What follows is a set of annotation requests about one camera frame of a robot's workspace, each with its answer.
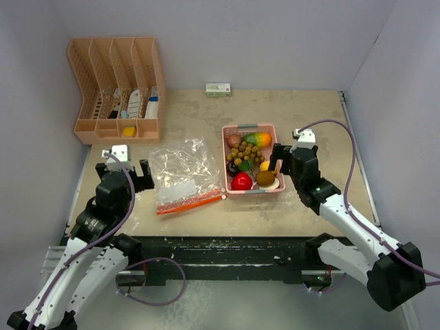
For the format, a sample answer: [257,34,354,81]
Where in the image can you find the brown longan bunch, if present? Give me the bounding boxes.
[225,142,266,167]

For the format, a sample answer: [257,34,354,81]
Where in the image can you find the clear zip top bag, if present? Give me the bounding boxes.
[148,137,227,215]

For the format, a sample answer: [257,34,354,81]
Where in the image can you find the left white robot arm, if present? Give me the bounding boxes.
[7,154,142,329]

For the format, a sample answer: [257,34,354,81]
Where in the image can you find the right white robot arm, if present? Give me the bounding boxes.
[269,143,426,311]

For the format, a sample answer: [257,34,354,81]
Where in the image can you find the yellow orange peach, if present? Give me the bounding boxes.
[259,160,270,172]

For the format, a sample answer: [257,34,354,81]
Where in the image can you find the green orange mango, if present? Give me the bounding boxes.
[242,132,272,148]

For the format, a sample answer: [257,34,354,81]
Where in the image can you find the brown kiwi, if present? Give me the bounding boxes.
[256,170,276,187]

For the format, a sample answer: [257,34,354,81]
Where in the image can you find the white mushroom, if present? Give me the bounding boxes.
[260,178,280,190]

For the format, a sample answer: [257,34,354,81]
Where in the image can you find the pink plastic basket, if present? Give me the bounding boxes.
[222,124,285,197]

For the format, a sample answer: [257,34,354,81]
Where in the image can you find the yellow block in organizer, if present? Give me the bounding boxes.
[122,126,137,138]

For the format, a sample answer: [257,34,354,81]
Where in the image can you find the red apple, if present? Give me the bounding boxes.
[231,172,253,191]

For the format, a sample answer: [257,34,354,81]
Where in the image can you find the brown passion fruit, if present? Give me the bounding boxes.
[226,134,242,148]

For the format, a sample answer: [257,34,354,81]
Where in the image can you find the dark purple mangosteen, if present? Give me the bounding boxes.
[226,161,241,178]

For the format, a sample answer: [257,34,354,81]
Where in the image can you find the white tube in organizer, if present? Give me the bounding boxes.
[126,89,142,118]

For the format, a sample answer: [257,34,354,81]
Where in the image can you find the black white item in organizer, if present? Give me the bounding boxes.
[107,87,121,119]

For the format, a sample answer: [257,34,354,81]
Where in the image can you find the white blue box in organizer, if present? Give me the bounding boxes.
[144,86,159,119]

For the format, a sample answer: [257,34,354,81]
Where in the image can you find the small green white box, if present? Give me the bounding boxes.
[205,82,231,98]

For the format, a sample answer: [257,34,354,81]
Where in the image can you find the orange file organizer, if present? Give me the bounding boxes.
[67,37,167,145]

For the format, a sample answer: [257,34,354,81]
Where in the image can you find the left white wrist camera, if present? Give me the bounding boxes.
[102,144,133,171]

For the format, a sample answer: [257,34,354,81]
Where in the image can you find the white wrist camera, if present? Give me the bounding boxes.
[291,129,316,150]
[102,144,133,171]

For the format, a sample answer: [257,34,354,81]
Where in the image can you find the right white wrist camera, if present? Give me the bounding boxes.
[291,129,316,150]

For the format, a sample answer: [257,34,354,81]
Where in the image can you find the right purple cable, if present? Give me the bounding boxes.
[298,118,440,296]

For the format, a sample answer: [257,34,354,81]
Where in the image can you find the black metal base frame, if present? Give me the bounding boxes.
[58,233,348,288]

